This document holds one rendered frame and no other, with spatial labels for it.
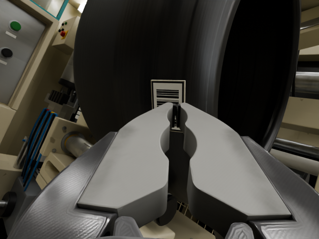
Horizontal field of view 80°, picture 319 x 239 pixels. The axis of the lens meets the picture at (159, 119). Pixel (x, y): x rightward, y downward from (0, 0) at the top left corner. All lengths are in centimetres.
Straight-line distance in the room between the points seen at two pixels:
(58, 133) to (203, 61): 41
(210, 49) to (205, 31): 2
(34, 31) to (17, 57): 12
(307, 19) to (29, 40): 101
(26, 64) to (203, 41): 76
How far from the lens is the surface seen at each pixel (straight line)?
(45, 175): 53
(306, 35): 91
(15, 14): 92
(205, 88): 24
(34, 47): 91
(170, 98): 22
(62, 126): 54
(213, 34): 25
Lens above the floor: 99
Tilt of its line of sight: 6 degrees up
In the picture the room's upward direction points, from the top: 22 degrees clockwise
